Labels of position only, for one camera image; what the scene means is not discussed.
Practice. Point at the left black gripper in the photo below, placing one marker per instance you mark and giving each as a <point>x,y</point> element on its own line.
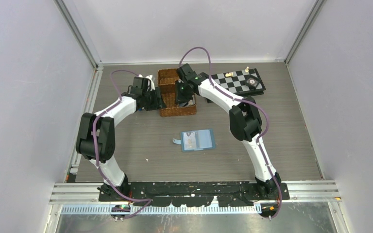
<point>159,103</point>

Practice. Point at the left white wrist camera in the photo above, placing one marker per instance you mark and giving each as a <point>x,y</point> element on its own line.
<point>151,84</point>

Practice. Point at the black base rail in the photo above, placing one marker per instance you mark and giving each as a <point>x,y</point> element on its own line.
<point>191,194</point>

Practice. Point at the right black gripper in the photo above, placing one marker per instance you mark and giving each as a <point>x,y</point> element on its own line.
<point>180,99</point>

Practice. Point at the white portrait credit card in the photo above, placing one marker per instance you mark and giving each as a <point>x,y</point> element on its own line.
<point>189,140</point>

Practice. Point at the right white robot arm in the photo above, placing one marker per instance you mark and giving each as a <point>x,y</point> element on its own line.
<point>244,121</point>

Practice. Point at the black square box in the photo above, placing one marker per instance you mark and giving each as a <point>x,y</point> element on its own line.
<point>252,82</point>

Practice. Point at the brown wicker basket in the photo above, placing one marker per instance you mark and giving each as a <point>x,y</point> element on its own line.
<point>166,82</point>

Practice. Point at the black white chessboard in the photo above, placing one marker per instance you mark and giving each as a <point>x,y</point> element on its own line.
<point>236,83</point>

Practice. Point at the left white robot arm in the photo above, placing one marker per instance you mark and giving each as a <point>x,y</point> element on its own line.
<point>96,135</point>

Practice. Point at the blue card holder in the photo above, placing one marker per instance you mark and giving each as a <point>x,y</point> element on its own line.
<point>204,139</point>

